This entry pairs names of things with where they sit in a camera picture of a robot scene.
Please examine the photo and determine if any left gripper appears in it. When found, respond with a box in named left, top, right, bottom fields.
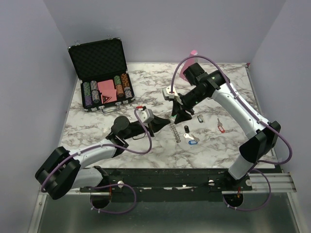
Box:
left=123, top=115, right=171, bottom=140

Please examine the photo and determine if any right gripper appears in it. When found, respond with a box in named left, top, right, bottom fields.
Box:
left=171, top=88, right=207, bottom=125

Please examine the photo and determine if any steel disc with keyrings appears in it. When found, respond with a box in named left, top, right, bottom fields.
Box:
left=170, top=123, right=181, bottom=143

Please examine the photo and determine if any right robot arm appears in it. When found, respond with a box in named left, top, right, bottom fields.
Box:
left=162, top=63, right=281, bottom=190

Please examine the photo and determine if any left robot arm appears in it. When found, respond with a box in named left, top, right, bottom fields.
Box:
left=35, top=116, right=170, bottom=200

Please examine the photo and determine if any silver key by blue tag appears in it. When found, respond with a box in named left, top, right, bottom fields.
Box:
left=191, top=134, right=200, bottom=142

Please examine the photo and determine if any blue key tag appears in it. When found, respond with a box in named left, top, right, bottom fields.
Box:
left=188, top=140, right=198, bottom=145

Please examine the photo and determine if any red key tag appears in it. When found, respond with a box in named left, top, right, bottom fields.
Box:
left=217, top=118, right=225, bottom=133

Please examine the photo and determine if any pink metronome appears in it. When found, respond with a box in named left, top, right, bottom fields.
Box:
left=180, top=50, right=199, bottom=81

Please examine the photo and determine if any black poker chip case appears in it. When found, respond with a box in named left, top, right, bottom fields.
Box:
left=68, top=38, right=135, bottom=112

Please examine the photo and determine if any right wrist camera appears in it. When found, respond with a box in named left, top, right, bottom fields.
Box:
left=162, top=86, right=182, bottom=104

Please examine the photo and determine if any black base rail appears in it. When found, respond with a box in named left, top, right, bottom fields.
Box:
left=48, top=166, right=265, bottom=203

